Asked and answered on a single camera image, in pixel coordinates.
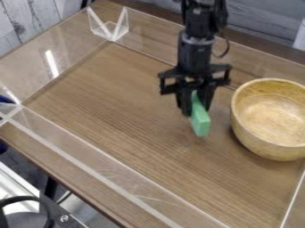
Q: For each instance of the black table leg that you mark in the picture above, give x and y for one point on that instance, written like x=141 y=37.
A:
x=51 y=188

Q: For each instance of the green rectangular block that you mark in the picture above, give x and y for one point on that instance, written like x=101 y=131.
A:
x=200 y=118

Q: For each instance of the brown wooden bowl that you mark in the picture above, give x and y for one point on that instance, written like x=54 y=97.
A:
x=268 y=118

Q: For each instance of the clear acrylic tray walls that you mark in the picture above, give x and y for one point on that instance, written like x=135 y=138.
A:
x=93 y=123

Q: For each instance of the grey metal bracket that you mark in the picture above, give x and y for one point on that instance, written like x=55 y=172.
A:
x=63 y=219

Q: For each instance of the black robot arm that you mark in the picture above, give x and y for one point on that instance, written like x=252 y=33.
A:
x=205 y=19

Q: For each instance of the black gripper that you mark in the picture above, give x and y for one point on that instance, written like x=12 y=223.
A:
x=194 y=73

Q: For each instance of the blue object at edge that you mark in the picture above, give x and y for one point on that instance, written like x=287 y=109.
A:
x=4 y=99

